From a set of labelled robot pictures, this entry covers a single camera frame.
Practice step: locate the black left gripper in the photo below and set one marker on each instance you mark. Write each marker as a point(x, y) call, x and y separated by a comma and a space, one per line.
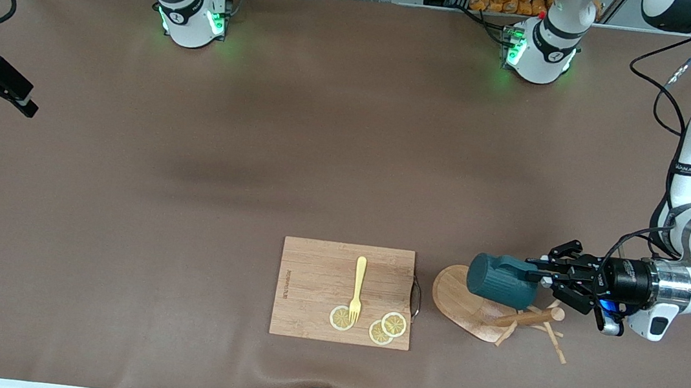
point(625, 280)

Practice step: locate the dark green ribbed cup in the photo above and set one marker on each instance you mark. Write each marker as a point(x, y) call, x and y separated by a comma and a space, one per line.
point(498, 280)

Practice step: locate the wooden mug tree rack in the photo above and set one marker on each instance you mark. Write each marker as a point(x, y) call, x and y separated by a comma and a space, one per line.
point(448, 293)

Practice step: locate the lemon slice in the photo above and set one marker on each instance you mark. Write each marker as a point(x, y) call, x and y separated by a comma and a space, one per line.
point(338, 319)
point(378, 334)
point(396, 323)

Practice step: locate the yellow plastic fork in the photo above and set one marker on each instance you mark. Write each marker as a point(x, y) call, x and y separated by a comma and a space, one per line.
point(360, 274)

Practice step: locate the brown table mat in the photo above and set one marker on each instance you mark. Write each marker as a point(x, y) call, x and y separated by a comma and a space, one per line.
point(113, 291)

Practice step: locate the wooden cutting board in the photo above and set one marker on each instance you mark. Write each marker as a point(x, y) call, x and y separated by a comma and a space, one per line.
point(309, 281)

